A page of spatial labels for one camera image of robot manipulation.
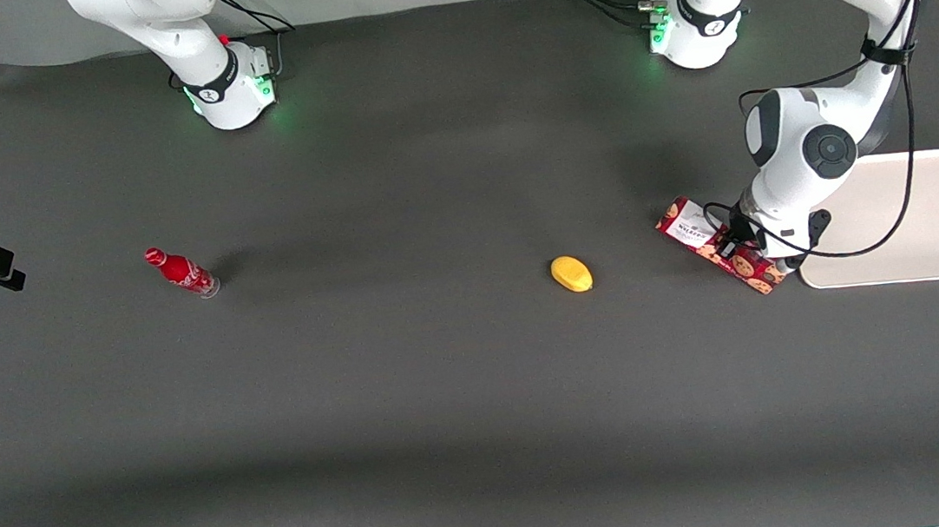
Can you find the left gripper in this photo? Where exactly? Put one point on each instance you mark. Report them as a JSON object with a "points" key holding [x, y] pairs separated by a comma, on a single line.
{"points": [[738, 236]]}

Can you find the red cookie box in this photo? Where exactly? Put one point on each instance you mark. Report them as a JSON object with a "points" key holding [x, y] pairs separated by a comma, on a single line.
{"points": [[697, 231]]}

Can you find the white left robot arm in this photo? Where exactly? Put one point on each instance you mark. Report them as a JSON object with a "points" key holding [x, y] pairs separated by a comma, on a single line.
{"points": [[822, 130]]}

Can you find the white rectangular tray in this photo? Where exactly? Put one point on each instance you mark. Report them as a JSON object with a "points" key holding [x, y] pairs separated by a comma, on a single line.
{"points": [[928, 224]]}

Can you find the yellow lemon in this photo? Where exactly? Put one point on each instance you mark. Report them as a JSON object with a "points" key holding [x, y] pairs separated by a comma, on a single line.
{"points": [[571, 274]]}

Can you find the red cola bottle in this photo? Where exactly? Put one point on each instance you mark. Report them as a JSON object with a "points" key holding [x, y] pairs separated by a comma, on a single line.
{"points": [[178, 270]]}

